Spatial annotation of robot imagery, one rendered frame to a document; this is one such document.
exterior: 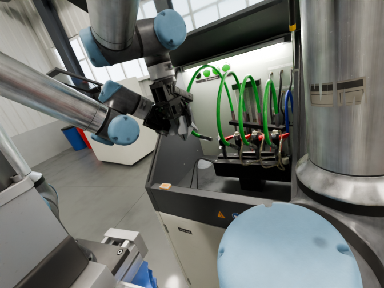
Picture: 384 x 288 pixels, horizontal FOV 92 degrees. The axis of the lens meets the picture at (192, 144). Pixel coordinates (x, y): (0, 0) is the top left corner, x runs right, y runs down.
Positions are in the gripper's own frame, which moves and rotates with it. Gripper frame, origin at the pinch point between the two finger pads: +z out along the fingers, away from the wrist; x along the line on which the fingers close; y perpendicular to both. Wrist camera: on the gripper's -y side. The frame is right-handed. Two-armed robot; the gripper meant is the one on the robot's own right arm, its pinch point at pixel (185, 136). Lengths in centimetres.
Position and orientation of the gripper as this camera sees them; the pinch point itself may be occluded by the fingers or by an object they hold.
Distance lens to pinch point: 66.0
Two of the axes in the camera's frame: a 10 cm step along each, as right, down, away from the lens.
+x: 8.3, -0.2, -5.6
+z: 2.7, 9.0, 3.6
